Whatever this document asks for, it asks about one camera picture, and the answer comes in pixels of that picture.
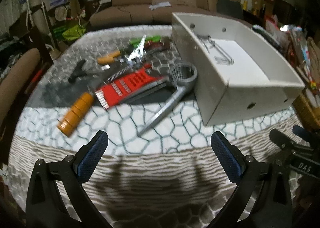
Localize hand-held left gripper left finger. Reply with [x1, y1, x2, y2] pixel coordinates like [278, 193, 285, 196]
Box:
[26, 130, 112, 228]

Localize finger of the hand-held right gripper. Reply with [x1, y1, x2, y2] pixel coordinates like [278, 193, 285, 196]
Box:
[269, 129, 314, 155]
[292, 125, 320, 143]

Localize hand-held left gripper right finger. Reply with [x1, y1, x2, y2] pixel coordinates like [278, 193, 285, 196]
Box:
[207, 131, 293, 228]

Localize white rectangular container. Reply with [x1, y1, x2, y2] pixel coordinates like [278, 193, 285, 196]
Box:
[171, 12, 306, 126]

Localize red grater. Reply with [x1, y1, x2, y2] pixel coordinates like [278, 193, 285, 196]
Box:
[94, 64, 173, 111]

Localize wicker basket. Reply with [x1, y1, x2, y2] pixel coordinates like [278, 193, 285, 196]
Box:
[292, 88, 320, 131]

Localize pile of assorted packaging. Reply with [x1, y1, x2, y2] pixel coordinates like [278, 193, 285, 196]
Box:
[265, 15, 320, 88]

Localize black and white handset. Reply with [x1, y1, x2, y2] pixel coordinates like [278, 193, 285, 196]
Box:
[251, 25, 280, 48]

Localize brown padded chair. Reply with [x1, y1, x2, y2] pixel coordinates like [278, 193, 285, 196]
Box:
[0, 48, 42, 131]

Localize serrated metal knife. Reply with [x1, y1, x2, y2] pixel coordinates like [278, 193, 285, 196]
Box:
[120, 35, 148, 68]

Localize bright green bag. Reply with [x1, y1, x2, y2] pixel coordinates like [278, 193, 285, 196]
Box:
[51, 24, 88, 42]

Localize red lidded jar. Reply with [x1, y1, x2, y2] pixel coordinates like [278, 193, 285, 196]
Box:
[251, 0, 265, 16]

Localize dark grey cushion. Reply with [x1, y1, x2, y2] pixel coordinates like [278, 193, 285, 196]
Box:
[216, 0, 244, 19]

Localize round metal tin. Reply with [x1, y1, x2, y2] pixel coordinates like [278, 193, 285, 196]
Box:
[54, 5, 72, 21]

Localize white papers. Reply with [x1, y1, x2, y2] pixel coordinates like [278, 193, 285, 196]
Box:
[149, 1, 172, 11]

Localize black T-handle tool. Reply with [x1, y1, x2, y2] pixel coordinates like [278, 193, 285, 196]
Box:
[68, 59, 99, 84]

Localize red handled tool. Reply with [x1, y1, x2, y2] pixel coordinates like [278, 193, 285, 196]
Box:
[145, 41, 170, 52]

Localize green handled shears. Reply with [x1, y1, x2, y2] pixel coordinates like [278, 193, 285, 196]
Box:
[129, 35, 163, 46]

